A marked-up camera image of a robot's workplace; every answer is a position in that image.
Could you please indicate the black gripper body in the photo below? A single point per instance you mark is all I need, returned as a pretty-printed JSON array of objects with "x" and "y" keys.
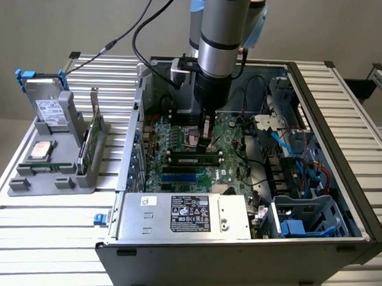
[{"x": 211, "y": 93}]

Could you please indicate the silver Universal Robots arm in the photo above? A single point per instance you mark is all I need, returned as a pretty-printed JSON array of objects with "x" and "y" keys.
[{"x": 220, "y": 21}]

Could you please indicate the RAM stick with white label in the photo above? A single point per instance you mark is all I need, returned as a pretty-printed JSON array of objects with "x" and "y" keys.
[{"x": 193, "y": 158}]

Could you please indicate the CPU socket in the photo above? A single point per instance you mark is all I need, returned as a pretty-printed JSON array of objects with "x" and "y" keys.
[{"x": 191, "y": 136}]

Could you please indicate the green motherboard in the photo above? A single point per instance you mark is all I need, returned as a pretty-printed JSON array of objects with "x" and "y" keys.
[{"x": 231, "y": 169}]

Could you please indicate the black expansion slot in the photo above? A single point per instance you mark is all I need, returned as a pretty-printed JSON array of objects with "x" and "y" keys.
[{"x": 177, "y": 170}]

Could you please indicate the grey metal drive cage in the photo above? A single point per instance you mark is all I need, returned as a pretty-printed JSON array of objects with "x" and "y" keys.
[{"x": 270, "y": 123}]

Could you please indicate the blue expansion slot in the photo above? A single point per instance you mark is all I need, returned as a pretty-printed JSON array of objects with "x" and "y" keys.
[{"x": 177, "y": 178}]

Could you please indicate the small silver chipset heatsink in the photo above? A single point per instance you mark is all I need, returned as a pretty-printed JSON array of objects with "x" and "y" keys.
[{"x": 218, "y": 189}]

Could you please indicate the silver power supply unit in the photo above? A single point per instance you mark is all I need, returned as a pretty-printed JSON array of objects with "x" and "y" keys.
[{"x": 163, "y": 220}]

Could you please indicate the green graphics card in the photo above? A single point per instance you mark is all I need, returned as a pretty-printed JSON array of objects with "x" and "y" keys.
[{"x": 92, "y": 139}]

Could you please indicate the grey plastic parts rack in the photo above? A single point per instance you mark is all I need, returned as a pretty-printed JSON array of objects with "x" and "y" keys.
[{"x": 69, "y": 120}]

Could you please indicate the grey metal disk bay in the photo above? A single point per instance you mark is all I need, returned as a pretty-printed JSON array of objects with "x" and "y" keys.
[{"x": 314, "y": 216}]

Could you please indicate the blue case latch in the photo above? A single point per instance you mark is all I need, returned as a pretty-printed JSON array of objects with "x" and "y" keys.
[{"x": 100, "y": 218}]

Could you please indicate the open grey PC case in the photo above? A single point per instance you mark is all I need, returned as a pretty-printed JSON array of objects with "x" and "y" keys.
[{"x": 237, "y": 264}]

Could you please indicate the silver CPU chip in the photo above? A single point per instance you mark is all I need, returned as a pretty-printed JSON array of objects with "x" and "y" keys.
[{"x": 41, "y": 149}]

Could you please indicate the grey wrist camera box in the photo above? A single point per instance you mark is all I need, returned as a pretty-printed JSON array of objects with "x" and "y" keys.
[{"x": 179, "y": 70}]

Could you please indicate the hard disk in blue bracket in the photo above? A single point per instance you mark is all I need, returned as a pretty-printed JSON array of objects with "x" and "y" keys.
[{"x": 43, "y": 97}]

